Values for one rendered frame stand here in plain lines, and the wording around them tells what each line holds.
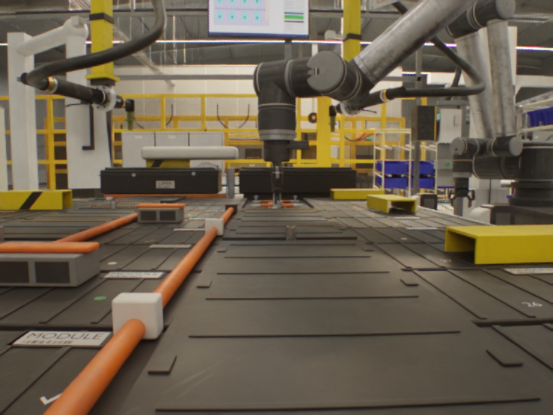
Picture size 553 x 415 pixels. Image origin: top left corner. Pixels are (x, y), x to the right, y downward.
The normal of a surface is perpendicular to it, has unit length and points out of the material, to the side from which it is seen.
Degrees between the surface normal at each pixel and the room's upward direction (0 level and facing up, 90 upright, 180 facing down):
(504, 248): 90
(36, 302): 0
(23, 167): 90
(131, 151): 90
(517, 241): 90
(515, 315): 0
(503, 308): 0
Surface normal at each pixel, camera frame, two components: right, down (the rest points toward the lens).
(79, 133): 0.45, 0.08
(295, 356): 0.00, -1.00
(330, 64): -0.47, 0.08
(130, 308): 0.03, 0.10
